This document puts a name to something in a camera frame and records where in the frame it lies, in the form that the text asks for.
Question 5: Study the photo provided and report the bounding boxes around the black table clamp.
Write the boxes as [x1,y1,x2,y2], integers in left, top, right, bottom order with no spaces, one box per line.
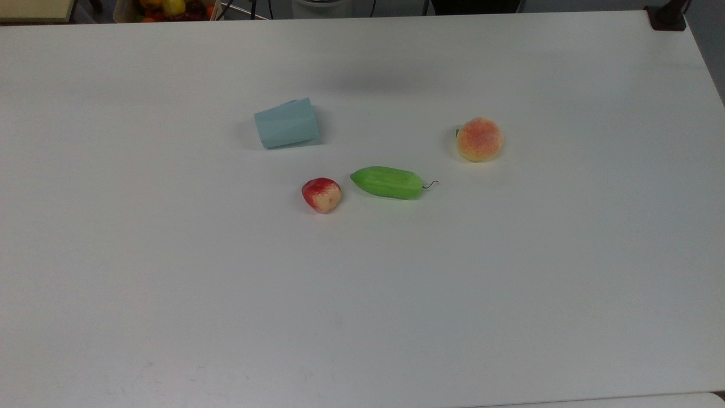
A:
[644,0,690,32]

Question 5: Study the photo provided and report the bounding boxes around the green toy cucumber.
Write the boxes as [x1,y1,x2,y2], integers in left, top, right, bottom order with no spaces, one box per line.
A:
[349,165,440,201]

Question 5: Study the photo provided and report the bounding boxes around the bin of toy fruit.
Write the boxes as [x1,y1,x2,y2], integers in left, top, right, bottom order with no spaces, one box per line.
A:
[113,0,220,23]

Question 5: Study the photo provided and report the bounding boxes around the metal stand legs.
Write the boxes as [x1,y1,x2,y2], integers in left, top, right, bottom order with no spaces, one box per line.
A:
[216,0,274,21]

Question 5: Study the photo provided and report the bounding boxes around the light wooden furniture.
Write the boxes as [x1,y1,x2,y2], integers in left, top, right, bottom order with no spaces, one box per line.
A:
[0,0,76,24]

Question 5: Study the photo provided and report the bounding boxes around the orange pink toy peach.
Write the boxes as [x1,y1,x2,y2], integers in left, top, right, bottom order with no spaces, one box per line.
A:
[456,117,505,163]

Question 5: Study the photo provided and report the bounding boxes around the light blue faceted mug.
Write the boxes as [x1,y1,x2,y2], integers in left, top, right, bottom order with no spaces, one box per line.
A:
[254,97,321,150]

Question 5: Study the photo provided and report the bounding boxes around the red yellow toy apple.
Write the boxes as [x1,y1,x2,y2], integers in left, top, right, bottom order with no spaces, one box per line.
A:
[301,177,343,214]

